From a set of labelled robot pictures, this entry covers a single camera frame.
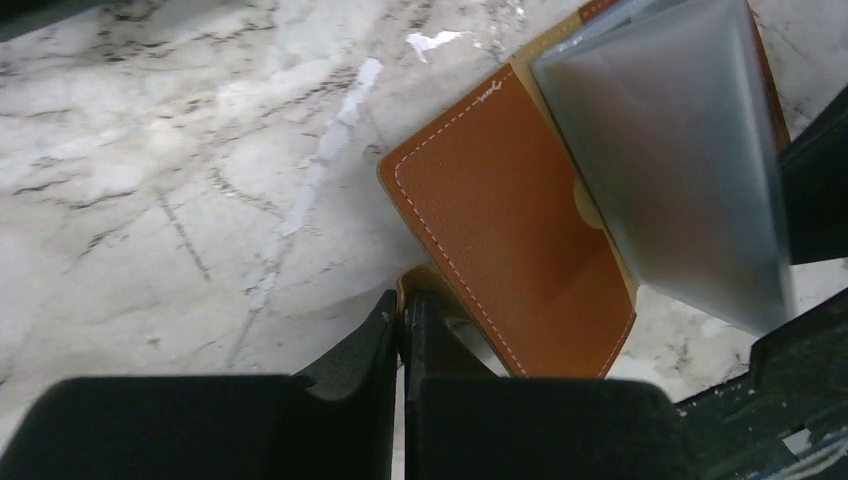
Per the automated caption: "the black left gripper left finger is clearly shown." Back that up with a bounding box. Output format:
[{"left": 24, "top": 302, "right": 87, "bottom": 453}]
[{"left": 1, "top": 290, "right": 397, "bottom": 479}]

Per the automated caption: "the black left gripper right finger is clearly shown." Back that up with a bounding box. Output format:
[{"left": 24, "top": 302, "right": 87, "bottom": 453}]
[{"left": 402, "top": 291, "right": 698, "bottom": 479}]

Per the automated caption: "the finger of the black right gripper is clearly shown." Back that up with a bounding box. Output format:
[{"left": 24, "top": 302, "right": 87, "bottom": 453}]
[
  {"left": 780, "top": 90, "right": 847, "bottom": 265},
  {"left": 676, "top": 291, "right": 847, "bottom": 479}
]

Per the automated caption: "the brown leather card holder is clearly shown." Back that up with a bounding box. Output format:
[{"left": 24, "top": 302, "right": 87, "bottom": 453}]
[{"left": 378, "top": 1, "right": 793, "bottom": 377}]

